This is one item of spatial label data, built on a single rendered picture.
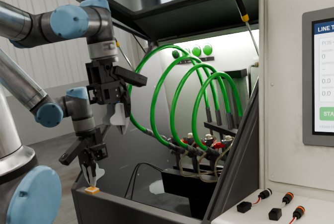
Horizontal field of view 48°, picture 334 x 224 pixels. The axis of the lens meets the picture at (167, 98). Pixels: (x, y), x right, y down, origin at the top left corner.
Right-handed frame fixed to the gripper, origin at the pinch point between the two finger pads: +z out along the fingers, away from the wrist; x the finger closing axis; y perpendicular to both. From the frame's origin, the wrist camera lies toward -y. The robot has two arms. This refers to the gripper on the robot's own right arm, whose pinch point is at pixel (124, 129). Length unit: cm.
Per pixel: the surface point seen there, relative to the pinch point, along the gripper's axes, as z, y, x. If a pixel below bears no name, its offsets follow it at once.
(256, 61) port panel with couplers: -10, -57, 8
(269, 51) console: -14.3, -34.3, 27.0
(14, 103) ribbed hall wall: 35, -213, -634
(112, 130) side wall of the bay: 9, -24, -43
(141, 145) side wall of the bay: 20, -38, -43
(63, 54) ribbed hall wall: -41, -330, -623
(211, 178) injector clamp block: 23.3, -26.1, 5.4
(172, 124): 2.3, -13.8, 4.6
